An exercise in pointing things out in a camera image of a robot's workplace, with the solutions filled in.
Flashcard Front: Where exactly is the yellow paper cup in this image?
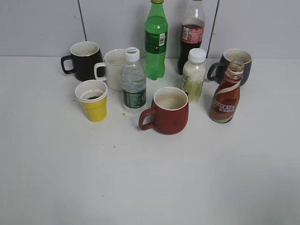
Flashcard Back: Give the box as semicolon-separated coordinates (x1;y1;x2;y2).
75;80;108;122

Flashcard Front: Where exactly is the brown Nescafe coffee bottle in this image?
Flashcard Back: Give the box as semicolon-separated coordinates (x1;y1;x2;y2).
210;60;244;123

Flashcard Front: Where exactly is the red mug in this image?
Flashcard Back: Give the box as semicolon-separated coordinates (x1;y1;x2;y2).
138;87;189;135

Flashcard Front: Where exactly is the clear water bottle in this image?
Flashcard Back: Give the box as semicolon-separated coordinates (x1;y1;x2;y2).
121;47;146;114

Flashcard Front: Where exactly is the white-capped milky drink bottle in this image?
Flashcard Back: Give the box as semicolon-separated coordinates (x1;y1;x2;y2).
181;48;206;103

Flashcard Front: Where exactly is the white mug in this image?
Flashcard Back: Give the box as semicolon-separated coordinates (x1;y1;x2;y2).
94;49;125;91

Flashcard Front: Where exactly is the green soda bottle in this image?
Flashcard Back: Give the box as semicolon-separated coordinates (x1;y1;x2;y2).
145;0;168;80

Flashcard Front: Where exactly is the black mug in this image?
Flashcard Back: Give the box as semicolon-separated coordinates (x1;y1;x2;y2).
60;41;103;82

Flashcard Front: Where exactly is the cola bottle red label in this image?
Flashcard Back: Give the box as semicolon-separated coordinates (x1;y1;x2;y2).
177;0;205;75

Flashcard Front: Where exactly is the dark grey mug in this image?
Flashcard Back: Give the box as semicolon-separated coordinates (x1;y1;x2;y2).
207;48;252;86

